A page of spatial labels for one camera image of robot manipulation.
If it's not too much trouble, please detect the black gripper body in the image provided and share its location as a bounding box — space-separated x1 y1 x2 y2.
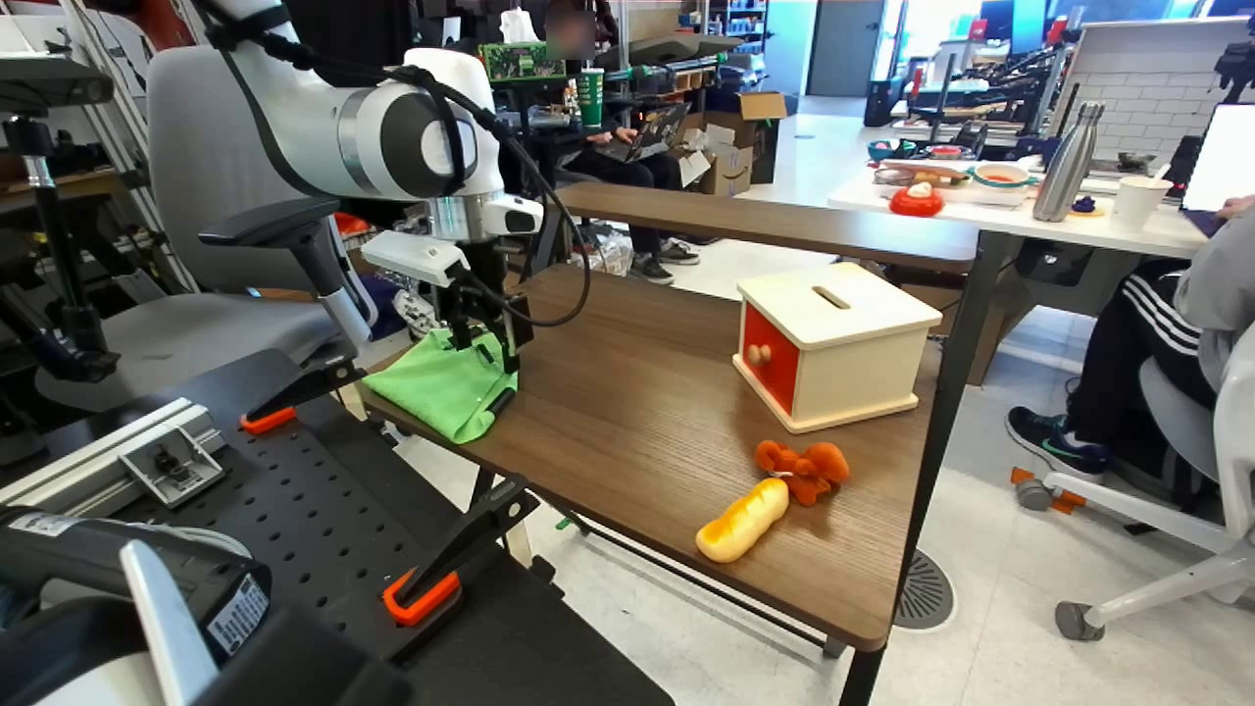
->
430 275 535 350

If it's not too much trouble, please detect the green towel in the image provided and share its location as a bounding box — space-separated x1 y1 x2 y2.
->
361 320 524 451

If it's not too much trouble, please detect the white sneaker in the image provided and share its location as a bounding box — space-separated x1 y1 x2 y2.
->
387 285 444 343

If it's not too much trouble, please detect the black perforated board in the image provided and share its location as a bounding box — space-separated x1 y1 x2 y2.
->
73 345 678 706

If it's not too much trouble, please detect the green can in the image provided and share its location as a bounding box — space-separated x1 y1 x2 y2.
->
573 64 612 137

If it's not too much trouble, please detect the white flat board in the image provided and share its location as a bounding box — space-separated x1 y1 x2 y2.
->
654 234 843 311

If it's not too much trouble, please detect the green circuit board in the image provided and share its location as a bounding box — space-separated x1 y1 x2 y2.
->
474 39 569 85

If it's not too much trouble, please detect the yellow toy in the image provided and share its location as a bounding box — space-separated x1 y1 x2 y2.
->
692 472 797 567

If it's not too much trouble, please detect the cardboard box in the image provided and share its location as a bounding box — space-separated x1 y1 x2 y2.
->
671 85 793 200

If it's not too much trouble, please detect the dark wooden desk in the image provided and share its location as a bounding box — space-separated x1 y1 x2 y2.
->
552 178 983 280

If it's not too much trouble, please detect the grey office chair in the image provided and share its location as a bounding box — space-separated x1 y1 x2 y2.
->
33 39 384 417

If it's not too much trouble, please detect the orange plush toy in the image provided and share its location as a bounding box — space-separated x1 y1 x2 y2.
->
748 434 854 509

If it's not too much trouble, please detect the wooden box with red drawer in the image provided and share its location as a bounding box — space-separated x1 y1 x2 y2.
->
728 258 945 434

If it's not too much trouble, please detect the red round object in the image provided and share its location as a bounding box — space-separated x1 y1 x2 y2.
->
885 178 949 224

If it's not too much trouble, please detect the round black floor drain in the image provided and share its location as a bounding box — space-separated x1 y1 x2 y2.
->
892 544 962 634

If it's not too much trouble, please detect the bowl with food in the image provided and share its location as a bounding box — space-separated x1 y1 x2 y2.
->
969 157 1038 193

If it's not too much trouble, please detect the steel bottle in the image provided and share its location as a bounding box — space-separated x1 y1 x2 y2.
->
1029 97 1109 229

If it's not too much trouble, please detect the white cup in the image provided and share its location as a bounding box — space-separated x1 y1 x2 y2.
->
1109 174 1174 234

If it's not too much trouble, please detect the seated person in grey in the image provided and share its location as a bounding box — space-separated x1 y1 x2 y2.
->
1005 193 1255 484

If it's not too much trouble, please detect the white office chair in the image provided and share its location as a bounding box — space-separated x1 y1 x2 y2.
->
1009 320 1255 648

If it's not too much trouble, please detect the white pegboard panel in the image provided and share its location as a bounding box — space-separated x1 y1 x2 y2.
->
1064 10 1255 170

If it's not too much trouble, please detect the white laptop screen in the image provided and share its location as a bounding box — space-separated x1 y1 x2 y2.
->
1182 102 1255 214

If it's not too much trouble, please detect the orange handled black clamp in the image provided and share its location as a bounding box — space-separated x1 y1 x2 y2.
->
376 477 545 630
237 350 373 442

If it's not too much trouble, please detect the aluminium corner bracket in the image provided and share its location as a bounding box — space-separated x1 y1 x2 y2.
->
116 422 233 514

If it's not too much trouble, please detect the metal rack frame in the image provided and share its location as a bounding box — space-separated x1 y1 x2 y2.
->
56 0 200 298

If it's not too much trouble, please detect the black camera stand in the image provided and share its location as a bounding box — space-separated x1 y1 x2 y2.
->
0 54 127 384

